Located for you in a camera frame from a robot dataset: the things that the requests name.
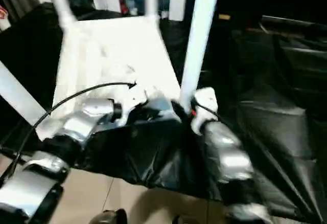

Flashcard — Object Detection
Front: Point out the white plastic table top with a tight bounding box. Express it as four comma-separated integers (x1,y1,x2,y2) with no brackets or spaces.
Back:
36,15,185,144

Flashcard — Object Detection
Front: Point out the red patterned object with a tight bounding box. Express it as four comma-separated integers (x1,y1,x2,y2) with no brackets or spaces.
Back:
0,5,11,31

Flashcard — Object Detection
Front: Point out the black left robot foot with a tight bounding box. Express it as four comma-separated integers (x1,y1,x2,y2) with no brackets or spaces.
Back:
89,209,129,224

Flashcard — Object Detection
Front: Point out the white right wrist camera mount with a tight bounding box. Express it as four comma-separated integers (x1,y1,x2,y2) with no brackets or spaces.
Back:
190,87,220,136

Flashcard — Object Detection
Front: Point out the white plastic table leg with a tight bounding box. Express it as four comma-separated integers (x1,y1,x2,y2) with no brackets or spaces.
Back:
145,0,160,24
179,0,223,105
43,0,78,31
0,61,48,128

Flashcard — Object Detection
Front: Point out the black work mat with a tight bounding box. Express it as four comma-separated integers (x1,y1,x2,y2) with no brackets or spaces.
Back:
0,2,327,222

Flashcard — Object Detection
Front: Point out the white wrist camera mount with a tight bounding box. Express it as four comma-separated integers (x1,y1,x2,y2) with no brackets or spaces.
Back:
116,83,150,123
190,87,220,136

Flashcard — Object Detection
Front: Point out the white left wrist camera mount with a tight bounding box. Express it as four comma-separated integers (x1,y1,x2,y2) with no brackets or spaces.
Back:
116,83,150,123

